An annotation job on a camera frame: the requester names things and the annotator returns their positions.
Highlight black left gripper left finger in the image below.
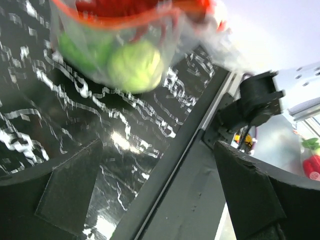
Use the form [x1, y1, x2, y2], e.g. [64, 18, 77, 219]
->
[0, 139, 103, 240]

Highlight round green cabbage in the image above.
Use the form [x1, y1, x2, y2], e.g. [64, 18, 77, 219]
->
[107, 40, 165, 94]

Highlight clear zip bag orange zipper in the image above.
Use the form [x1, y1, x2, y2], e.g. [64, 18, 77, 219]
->
[48, 0, 236, 93]

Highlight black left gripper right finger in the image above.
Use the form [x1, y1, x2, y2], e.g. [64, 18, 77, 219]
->
[213, 141, 320, 240]

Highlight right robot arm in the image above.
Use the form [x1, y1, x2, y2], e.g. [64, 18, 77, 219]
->
[215, 62, 320, 132]

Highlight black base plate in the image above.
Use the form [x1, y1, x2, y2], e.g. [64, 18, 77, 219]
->
[112, 69, 237, 240]

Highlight red toy lobster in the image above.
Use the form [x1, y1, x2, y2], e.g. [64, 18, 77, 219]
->
[69, 0, 227, 41]

